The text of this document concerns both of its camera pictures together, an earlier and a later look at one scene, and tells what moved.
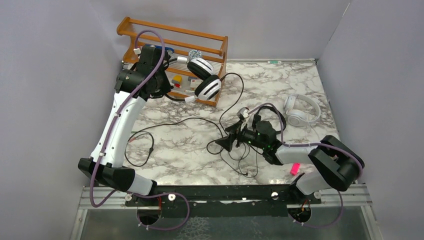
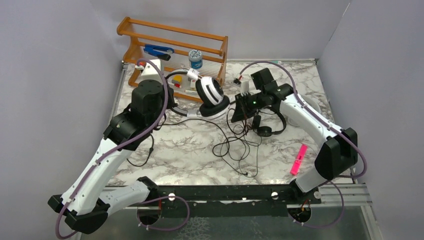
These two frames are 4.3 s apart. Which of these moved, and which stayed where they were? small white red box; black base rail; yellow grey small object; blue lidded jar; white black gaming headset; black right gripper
Moved: black right gripper; white black gaming headset
Stayed: black base rail; blue lidded jar; yellow grey small object; small white red box
